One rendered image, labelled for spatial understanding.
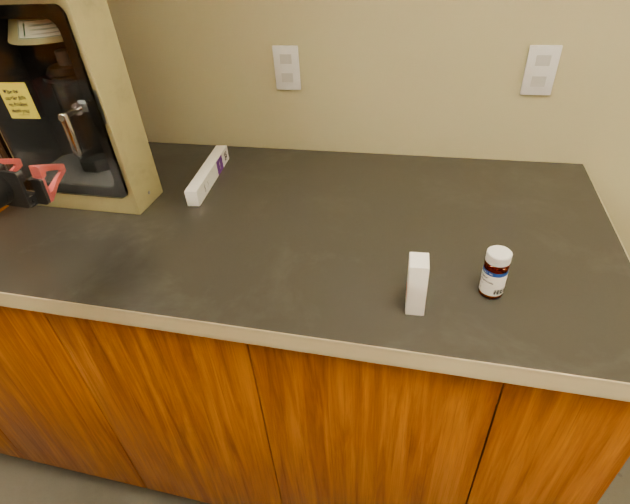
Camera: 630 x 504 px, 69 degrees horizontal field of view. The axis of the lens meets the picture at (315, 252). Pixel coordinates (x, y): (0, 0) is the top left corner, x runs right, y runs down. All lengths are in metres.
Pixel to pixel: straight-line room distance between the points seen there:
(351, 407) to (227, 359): 0.26
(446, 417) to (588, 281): 0.35
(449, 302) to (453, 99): 0.62
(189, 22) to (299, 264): 0.77
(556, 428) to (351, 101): 0.90
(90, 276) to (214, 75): 0.69
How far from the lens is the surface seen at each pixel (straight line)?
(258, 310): 0.82
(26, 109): 1.18
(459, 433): 0.96
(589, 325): 0.86
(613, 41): 1.30
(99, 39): 1.08
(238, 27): 1.34
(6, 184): 0.91
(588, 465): 1.04
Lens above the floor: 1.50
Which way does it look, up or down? 37 degrees down
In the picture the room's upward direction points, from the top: 4 degrees counter-clockwise
